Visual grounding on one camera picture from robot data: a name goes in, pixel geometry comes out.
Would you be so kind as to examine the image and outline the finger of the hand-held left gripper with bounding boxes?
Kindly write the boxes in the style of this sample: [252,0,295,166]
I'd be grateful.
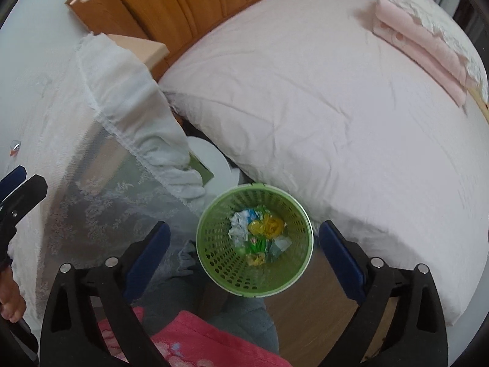
[0,166,27,204]
[0,175,48,223]

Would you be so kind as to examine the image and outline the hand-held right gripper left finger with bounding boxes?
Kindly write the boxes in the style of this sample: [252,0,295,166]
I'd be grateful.
[40,221,172,367]

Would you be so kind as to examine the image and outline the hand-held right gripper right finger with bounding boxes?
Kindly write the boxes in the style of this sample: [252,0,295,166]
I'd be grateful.
[317,221,448,367]

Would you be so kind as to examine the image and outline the green plastic basket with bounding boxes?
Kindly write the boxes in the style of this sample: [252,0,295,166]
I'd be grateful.
[196,183,314,299]

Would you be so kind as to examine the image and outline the yellow foam fruit net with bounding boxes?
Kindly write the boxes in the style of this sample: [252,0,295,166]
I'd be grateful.
[248,216,286,239]

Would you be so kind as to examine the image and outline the white paper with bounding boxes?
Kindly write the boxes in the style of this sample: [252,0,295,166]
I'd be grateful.
[228,210,253,246]

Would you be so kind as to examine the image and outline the blue white wrapper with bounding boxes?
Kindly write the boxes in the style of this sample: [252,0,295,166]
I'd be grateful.
[244,206,268,222]

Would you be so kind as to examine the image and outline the person's left hand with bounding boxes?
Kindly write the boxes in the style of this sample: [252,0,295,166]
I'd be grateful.
[0,265,27,322]

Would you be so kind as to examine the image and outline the pink fleece garment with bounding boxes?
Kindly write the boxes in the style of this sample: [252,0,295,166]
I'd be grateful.
[97,306,291,367]

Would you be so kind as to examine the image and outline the grey quilted pants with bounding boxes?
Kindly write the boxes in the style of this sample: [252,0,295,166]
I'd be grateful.
[138,239,279,352]

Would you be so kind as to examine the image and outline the white round plastic object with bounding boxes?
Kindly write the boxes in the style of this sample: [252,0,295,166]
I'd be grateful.
[185,135,240,192]

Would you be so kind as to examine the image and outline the bed with white sheet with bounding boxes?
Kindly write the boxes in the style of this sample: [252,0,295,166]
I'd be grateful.
[158,0,489,327]

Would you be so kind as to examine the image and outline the beige wooden board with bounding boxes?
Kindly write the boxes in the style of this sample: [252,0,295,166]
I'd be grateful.
[109,34,169,79]

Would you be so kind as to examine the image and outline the wooden bed footboard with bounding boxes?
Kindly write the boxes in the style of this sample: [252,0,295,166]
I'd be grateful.
[468,84,489,127]

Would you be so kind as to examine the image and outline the pink folded blanket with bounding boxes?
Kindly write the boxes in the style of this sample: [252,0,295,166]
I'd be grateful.
[372,0,470,108]

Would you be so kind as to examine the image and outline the wooden headboard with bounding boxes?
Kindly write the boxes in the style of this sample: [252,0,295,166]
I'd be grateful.
[111,0,314,69]

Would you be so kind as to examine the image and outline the white lace pillow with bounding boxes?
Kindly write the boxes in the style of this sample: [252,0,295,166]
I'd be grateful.
[372,0,484,88]

